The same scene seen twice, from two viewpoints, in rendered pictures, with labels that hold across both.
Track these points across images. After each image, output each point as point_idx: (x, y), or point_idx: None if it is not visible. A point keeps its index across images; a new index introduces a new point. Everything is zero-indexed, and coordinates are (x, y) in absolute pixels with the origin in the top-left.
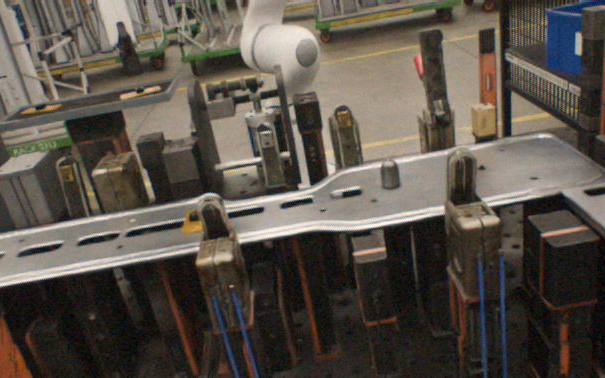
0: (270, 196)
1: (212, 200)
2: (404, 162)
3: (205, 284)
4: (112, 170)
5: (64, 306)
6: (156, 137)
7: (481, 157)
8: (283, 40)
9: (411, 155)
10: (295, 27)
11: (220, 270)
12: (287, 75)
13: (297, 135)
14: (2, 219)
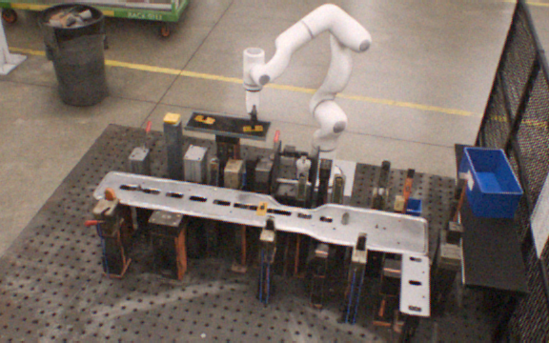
0: (295, 208)
1: (272, 217)
2: (357, 211)
3: (260, 246)
4: (233, 171)
5: (198, 219)
6: (254, 158)
7: (388, 221)
8: (329, 118)
9: (392, 170)
10: (337, 111)
11: (267, 243)
12: (326, 133)
13: (323, 157)
14: (171, 159)
